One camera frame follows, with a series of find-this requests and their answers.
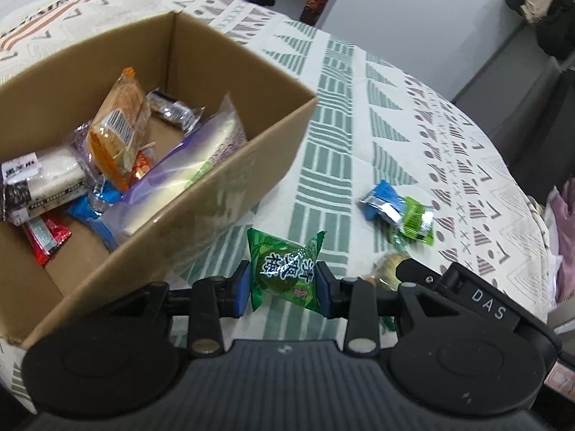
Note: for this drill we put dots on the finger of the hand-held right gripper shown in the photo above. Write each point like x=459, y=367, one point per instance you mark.
x=417, y=271

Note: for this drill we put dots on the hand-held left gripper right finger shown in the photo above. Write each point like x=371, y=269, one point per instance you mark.
x=322, y=292

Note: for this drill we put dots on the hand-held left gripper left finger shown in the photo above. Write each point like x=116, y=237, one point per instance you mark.
x=242, y=289

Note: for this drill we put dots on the clear cracker packet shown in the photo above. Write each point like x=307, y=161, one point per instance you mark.
x=386, y=269

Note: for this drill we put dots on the large green snack packet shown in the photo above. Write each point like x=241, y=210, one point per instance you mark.
x=280, y=269

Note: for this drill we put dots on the brown cardboard box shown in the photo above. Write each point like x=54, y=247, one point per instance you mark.
x=206, y=251

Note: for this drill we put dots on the large purple clear snack bag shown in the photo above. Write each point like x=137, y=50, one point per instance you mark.
x=170, y=175

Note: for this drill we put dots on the red orange snack packet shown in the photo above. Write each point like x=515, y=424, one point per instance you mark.
x=143, y=166

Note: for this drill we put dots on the large blue snack packet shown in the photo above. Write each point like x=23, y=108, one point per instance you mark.
x=90, y=215

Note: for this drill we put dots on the white and black snack packet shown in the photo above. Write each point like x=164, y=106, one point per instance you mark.
x=45, y=175

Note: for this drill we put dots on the small light green snack packet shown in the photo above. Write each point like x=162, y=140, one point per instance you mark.
x=415, y=220

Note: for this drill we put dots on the small blue snack packet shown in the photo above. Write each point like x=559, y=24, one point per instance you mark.
x=382, y=197

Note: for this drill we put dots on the pink cloth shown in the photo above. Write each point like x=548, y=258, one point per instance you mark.
x=564, y=233

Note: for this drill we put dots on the patterned white tablecloth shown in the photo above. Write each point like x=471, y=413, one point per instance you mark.
x=382, y=121

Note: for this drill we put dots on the dark shiny snack packet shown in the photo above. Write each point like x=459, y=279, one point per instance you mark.
x=168, y=105

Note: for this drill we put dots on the grey furniture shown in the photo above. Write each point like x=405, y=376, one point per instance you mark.
x=516, y=98

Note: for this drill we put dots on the red bag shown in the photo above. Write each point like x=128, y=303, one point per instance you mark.
x=315, y=2

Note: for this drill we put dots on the pile of dark clothes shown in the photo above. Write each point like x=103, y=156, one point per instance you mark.
x=548, y=13

